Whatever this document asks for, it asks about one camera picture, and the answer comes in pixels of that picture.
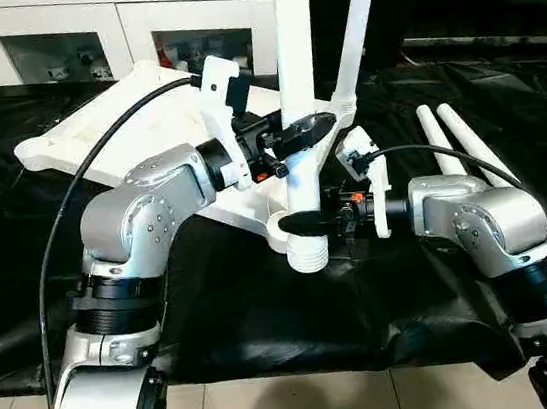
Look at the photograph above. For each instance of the white cabinet with glass doors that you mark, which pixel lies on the white cabinet with glass doors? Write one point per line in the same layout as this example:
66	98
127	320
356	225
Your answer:
118	23

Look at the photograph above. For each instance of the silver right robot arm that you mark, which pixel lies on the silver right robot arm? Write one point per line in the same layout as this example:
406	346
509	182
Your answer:
487	217

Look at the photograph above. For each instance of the red packet in cabinet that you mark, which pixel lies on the red packet in cabinet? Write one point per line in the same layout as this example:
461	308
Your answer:
164	52

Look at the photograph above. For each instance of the black mat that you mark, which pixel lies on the black mat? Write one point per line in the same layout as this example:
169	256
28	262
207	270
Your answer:
269	326

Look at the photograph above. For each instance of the black metal rail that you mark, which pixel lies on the black metal rail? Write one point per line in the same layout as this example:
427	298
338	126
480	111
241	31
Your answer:
488	37

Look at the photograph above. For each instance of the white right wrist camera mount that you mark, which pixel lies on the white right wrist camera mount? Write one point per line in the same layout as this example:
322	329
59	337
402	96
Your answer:
375	191

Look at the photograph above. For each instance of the white plastic table top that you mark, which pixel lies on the white plastic table top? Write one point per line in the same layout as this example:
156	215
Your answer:
167	127

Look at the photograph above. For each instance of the white plastic table leg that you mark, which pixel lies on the white plastic table leg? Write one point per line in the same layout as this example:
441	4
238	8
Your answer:
477	142
356	27
291	35
439	142

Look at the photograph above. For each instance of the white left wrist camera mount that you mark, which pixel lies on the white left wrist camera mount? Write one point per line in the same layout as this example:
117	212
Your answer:
219	100

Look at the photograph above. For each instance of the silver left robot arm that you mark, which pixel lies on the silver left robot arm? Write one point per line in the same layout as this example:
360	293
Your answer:
152	205

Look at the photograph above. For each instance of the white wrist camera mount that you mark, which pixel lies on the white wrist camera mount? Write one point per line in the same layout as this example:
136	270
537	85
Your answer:
375	191
219	100

